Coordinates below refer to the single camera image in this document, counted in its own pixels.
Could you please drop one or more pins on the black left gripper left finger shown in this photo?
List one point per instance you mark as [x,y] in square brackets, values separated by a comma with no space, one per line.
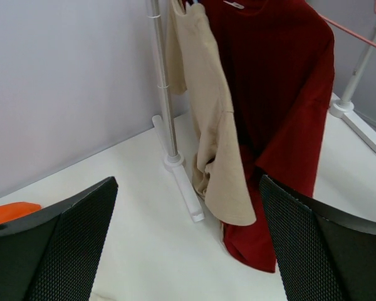
[53,254]

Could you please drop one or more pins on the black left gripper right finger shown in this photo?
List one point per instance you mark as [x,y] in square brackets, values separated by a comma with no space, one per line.
[323,253]

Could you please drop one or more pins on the orange t-shirt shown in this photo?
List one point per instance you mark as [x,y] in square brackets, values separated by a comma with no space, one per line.
[12,211]

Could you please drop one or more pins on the dark red t-shirt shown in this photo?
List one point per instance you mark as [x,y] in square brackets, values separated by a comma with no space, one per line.
[278,59]

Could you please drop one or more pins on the white t-shirt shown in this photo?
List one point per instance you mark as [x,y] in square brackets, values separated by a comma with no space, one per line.
[97,297]

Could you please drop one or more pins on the beige t-shirt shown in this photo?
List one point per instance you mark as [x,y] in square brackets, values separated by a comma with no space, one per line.
[194,67]

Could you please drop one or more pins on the silver clothes rack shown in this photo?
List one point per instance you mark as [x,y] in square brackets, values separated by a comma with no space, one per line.
[347,175]

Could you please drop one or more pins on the light blue wire hanger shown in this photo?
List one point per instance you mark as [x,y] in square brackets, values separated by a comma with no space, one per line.
[189,3]

